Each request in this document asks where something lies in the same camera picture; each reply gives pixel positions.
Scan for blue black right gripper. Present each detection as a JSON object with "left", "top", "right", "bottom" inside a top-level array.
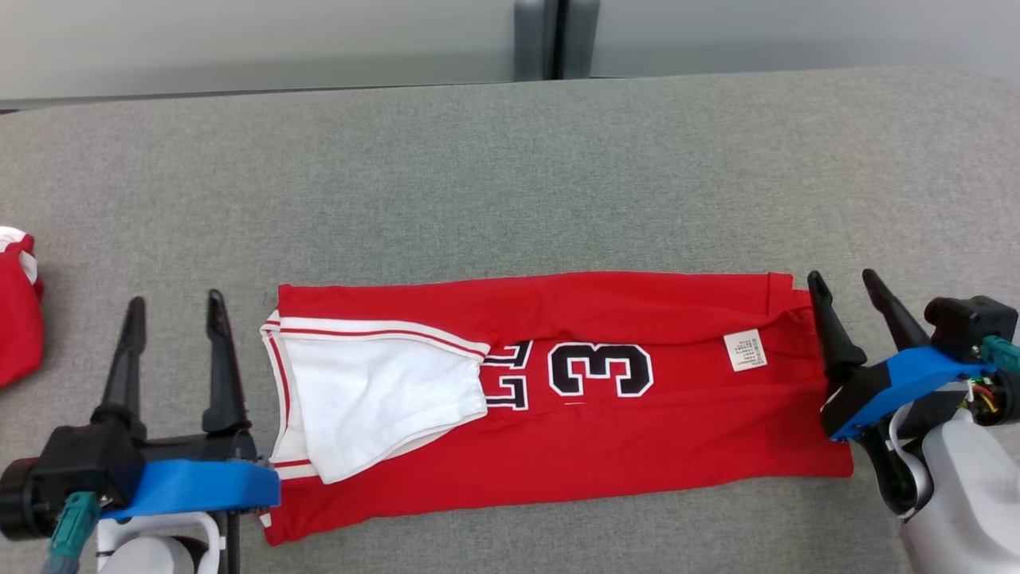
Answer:
[{"left": 806, "top": 269, "right": 998, "bottom": 442}]

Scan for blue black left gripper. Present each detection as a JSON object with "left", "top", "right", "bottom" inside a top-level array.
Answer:
[{"left": 90, "top": 289, "right": 282, "bottom": 523}]

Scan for red white-trimmed shorts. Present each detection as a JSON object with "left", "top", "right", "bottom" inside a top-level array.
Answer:
[{"left": 0, "top": 226, "right": 45, "bottom": 389}]

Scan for red white basketball jersey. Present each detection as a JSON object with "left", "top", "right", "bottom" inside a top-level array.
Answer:
[{"left": 259, "top": 271, "right": 855, "bottom": 548}]

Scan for teal right camera connector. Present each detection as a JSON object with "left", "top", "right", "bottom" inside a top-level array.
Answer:
[{"left": 980, "top": 335, "right": 1020, "bottom": 375}]

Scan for teal camera connector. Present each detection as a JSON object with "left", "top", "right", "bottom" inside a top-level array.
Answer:
[
  {"left": 980, "top": 335, "right": 1020, "bottom": 375},
  {"left": 41, "top": 492, "right": 101, "bottom": 574}
]

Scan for teal left camera connector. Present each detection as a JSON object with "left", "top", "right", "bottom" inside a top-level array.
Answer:
[{"left": 41, "top": 492, "right": 101, "bottom": 574}]

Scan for grey partition base rail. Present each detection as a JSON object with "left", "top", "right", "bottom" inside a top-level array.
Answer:
[{"left": 0, "top": 80, "right": 515, "bottom": 112}]

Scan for grey metal partition post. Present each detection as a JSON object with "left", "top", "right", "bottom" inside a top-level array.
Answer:
[{"left": 514, "top": 0, "right": 601, "bottom": 81}]

